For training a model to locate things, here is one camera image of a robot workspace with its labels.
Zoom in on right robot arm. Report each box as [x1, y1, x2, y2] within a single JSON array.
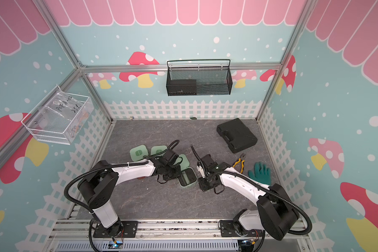
[[197, 154, 313, 240]]

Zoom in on green work glove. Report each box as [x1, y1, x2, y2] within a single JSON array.
[[248, 162, 272, 186]]

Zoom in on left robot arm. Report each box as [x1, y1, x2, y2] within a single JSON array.
[[64, 149, 183, 238]]

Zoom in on black wire wall basket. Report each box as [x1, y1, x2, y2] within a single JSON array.
[[167, 59, 233, 96]]

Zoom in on black box in basket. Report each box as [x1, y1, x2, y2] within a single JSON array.
[[167, 79, 197, 96]]

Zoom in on white wire wall basket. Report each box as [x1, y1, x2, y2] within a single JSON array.
[[21, 85, 92, 146]]

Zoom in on black plastic tool case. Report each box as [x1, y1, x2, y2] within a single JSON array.
[[216, 118, 258, 153]]

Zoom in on yellow handled pliers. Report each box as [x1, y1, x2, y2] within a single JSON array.
[[232, 153, 246, 174]]

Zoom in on green case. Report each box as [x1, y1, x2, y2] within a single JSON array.
[[150, 146, 168, 156], [177, 154, 197, 188], [129, 144, 149, 162]]

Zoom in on front aluminium rail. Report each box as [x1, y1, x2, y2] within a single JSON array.
[[47, 218, 309, 242]]

